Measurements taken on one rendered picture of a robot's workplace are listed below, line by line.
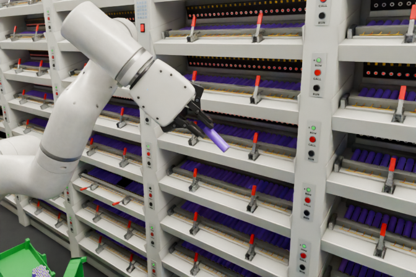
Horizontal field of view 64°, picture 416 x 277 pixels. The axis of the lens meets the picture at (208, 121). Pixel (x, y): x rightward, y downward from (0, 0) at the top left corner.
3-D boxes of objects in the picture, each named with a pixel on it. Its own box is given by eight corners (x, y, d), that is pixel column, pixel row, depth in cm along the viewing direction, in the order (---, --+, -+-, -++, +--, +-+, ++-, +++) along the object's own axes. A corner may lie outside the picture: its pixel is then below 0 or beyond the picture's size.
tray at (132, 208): (147, 222, 155) (142, 207, 150) (74, 188, 190) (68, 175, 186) (175, 196, 168) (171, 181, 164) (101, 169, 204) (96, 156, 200)
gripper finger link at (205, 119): (186, 108, 65) (211, 130, 66) (196, 96, 64) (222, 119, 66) (186, 105, 68) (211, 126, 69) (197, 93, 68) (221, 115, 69)
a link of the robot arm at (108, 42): (125, 72, 70) (108, 85, 62) (75, 29, 68) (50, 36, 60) (149, 42, 67) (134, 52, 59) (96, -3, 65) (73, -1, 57)
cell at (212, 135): (224, 151, 66) (202, 128, 68) (223, 154, 68) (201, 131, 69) (230, 145, 67) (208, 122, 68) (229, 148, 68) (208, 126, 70)
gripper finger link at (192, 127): (169, 127, 66) (195, 148, 67) (180, 115, 65) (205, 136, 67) (171, 122, 69) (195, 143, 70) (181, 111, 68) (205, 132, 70)
